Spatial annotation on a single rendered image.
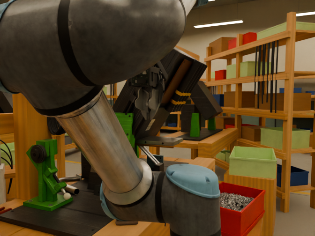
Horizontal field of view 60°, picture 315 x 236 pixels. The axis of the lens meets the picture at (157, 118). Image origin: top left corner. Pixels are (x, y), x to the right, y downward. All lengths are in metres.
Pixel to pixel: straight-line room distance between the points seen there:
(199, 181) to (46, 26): 0.41
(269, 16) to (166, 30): 9.96
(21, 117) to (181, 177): 0.93
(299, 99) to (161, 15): 3.42
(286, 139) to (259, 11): 7.34
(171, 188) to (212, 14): 10.19
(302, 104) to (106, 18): 3.52
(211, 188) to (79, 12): 0.44
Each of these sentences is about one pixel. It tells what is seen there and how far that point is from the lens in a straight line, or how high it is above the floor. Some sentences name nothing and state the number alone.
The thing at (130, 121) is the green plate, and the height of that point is 1.23.
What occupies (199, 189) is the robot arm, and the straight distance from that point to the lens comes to 0.59.
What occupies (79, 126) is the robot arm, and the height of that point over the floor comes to 1.30.
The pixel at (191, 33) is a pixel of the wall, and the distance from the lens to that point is 10.74.
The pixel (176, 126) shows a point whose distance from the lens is 10.17.
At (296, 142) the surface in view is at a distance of 3.73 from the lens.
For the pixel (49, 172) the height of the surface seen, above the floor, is 1.04.
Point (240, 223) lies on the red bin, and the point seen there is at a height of 0.88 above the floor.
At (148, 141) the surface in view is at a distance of 1.38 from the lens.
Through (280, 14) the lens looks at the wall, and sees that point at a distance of 10.27.
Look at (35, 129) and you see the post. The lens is 1.36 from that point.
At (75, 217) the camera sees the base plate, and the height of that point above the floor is 0.90.
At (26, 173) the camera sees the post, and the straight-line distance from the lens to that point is 1.38.
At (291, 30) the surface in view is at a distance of 3.53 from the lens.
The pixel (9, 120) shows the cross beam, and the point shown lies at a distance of 1.39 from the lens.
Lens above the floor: 1.35
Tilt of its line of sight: 4 degrees down
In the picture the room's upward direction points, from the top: straight up
